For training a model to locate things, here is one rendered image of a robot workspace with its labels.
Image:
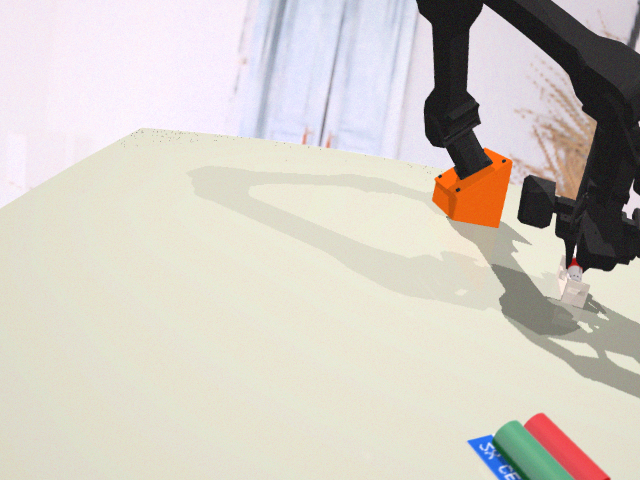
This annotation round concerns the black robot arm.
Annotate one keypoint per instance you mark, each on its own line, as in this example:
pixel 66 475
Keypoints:
pixel 605 75

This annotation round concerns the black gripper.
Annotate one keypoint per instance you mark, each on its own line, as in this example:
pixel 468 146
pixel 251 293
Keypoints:
pixel 538 202

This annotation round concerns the white and red cylindrical battery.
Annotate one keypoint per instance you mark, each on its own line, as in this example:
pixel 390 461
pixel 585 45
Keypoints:
pixel 574 270

